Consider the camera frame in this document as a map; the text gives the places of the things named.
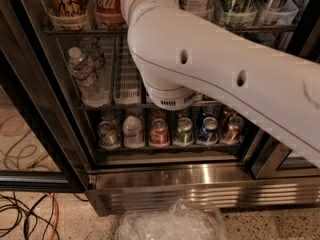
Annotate red coke can bottom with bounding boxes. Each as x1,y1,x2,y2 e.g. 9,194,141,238
150,119,168,145

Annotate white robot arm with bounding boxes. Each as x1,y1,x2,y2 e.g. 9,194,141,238
121,0,320,166

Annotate rear clear water bottle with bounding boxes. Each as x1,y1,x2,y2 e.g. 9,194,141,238
79,36,106,85

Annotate red coke can front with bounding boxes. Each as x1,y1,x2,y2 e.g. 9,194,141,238
96,0,124,27

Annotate stainless steel fridge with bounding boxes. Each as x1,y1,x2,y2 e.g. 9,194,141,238
0,0,320,216

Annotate black cables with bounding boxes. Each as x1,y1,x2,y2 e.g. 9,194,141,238
0,191,61,240

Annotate copper can bottom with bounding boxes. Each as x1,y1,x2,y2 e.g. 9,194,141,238
222,116,245,143

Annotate silver green can bottom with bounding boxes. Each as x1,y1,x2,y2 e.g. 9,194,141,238
97,121,119,149

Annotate left glass fridge door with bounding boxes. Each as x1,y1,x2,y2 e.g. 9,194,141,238
0,52,85,193

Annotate front clear water bottle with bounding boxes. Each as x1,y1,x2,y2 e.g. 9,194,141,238
68,47,108,108

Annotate blue can bottom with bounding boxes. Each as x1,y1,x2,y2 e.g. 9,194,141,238
197,117,218,145

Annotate empty white shelf tray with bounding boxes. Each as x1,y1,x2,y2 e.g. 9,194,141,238
113,37,141,105

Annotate clear water bottle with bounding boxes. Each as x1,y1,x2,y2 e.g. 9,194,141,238
79,36,106,85
68,47,108,108

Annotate clear plastic bag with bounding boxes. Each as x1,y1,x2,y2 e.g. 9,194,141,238
115,199,227,240

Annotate orange cable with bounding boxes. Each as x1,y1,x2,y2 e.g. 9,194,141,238
43,192,61,240

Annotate red coke can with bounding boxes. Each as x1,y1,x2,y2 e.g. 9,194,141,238
150,119,168,145
96,0,124,27

